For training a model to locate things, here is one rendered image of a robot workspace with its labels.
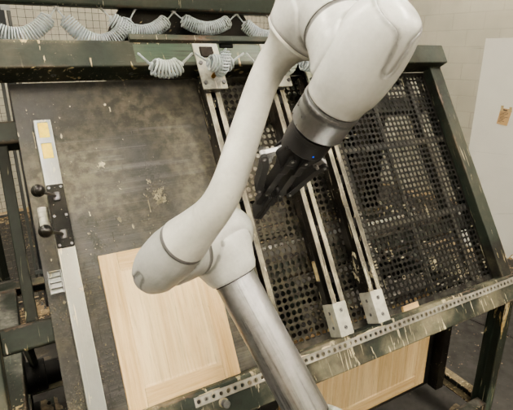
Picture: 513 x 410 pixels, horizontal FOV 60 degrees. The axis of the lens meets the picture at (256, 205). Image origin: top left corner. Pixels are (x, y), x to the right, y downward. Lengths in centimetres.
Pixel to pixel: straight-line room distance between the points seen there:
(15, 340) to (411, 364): 183
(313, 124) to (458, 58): 594
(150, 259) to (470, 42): 591
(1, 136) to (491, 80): 418
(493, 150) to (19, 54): 418
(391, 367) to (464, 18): 498
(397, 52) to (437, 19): 614
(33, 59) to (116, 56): 26
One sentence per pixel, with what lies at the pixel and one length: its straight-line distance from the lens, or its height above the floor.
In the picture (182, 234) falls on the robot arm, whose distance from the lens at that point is 83.
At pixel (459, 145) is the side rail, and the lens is 247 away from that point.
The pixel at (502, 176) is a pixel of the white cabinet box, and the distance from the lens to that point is 488.
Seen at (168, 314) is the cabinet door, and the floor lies 110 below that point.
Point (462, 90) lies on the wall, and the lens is 652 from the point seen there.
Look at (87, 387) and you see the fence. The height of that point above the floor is 100.
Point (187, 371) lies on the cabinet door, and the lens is 155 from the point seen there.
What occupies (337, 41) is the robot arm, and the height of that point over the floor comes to 193.
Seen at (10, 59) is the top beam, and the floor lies 189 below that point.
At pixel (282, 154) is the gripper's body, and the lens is 72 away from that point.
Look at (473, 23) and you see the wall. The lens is 651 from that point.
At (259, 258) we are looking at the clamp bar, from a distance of 159.
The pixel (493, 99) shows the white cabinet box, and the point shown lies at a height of 151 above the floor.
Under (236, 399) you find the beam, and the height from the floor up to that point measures 85.
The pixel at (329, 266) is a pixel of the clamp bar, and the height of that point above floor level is 114.
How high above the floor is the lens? 191
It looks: 19 degrees down
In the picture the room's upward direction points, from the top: straight up
